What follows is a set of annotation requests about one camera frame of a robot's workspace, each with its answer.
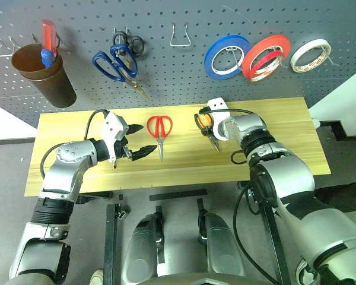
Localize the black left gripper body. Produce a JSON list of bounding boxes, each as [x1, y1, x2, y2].
[[113, 117, 135, 163]]

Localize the orange black handled snips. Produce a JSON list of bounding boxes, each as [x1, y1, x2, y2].
[[193, 112, 222, 154]]

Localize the blue tape roll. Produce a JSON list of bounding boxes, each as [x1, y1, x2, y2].
[[204, 34, 253, 81]]

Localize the grey pegboard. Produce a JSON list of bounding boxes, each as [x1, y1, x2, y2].
[[0, 0, 356, 129]]

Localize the black floor tape strip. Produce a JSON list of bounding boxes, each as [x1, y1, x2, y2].
[[148, 189, 208, 202]]

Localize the large red tape roll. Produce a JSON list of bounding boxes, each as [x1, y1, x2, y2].
[[241, 33, 292, 80]]

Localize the small red white tape roll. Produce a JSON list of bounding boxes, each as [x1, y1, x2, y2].
[[250, 50, 285, 83]]

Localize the silver left robot leg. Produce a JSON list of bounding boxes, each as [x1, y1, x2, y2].
[[120, 212, 167, 285]]

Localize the silver robot leg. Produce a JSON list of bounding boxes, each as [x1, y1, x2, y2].
[[120, 212, 167, 285], [198, 209, 246, 277]]

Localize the brown metal cup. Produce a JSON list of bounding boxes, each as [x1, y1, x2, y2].
[[11, 43, 78, 109]]

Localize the silver right robot leg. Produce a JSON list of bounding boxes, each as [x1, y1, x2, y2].
[[198, 209, 246, 277]]

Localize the white shoe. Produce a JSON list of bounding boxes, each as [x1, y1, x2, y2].
[[90, 268, 105, 285]]

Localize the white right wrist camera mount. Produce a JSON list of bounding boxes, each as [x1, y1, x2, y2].
[[206, 97, 230, 141]]

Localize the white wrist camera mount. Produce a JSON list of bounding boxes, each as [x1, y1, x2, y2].
[[100, 112, 129, 164], [206, 97, 230, 141]]

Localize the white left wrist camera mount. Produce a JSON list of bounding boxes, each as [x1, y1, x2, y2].
[[100, 112, 129, 164]]

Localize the red handled scissors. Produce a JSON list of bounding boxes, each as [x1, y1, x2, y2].
[[145, 115, 174, 162]]

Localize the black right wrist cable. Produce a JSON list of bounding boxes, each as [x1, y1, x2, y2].
[[222, 108, 258, 117]]

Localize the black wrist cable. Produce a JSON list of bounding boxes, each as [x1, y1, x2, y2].
[[222, 108, 258, 117], [84, 109, 111, 141]]

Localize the black right elbow cable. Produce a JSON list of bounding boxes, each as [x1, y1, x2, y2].
[[230, 149, 250, 166]]

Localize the black elbow cable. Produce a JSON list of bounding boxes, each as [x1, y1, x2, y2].
[[230, 149, 250, 166], [39, 144, 61, 179]]

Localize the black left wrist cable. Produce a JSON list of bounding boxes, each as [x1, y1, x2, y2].
[[84, 109, 111, 141]]

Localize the blue tape wire hook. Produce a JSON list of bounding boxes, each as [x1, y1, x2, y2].
[[224, 45, 244, 73]]

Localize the blue handled scissors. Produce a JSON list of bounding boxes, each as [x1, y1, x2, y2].
[[91, 43, 151, 101]]

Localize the empty wire pegboard hook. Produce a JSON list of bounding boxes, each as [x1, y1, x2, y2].
[[169, 23, 193, 48], [0, 36, 23, 58]]

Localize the black left elbow cable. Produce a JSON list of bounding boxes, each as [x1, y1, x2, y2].
[[39, 144, 61, 179]]

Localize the black handled scissors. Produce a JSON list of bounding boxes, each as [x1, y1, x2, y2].
[[112, 31, 145, 56]]

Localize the black table frame leg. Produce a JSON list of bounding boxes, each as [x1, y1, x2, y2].
[[261, 200, 292, 285], [104, 189, 129, 285]]

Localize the long black right arm cable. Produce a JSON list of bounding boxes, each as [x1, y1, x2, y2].
[[233, 180, 282, 285]]

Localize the blue handled screwdriver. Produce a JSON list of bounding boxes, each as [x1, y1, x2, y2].
[[39, 48, 56, 69]]

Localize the white tape wire hook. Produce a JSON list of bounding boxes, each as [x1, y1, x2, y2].
[[322, 45, 342, 68]]

